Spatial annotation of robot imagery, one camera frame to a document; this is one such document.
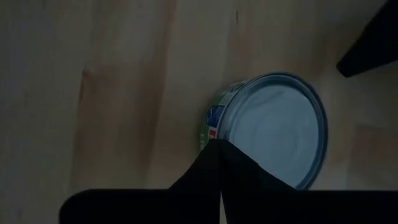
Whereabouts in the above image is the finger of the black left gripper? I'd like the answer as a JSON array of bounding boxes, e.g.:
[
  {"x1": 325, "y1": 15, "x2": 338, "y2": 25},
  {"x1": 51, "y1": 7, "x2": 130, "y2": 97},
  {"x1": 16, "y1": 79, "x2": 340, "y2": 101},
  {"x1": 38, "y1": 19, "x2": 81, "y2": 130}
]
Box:
[{"x1": 335, "y1": 0, "x2": 398, "y2": 78}]

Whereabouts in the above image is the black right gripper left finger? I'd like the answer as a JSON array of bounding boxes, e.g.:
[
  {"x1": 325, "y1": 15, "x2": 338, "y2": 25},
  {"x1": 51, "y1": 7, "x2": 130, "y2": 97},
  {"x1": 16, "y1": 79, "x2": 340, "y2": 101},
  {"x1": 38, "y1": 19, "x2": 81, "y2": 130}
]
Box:
[{"x1": 58, "y1": 139, "x2": 223, "y2": 224}]

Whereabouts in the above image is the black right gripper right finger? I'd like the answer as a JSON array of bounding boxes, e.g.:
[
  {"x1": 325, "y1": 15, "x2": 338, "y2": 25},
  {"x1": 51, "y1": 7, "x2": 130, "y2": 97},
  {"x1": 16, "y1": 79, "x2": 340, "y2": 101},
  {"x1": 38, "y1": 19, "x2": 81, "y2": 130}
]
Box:
[{"x1": 219, "y1": 139, "x2": 398, "y2": 224}]

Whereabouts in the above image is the green white tuna can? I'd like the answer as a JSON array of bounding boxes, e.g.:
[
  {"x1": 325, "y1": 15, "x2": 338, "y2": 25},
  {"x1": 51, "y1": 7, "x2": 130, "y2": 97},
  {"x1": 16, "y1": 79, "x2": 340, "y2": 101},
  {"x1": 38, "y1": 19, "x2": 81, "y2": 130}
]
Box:
[{"x1": 198, "y1": 71, "x2": 330, "y2": 191}]

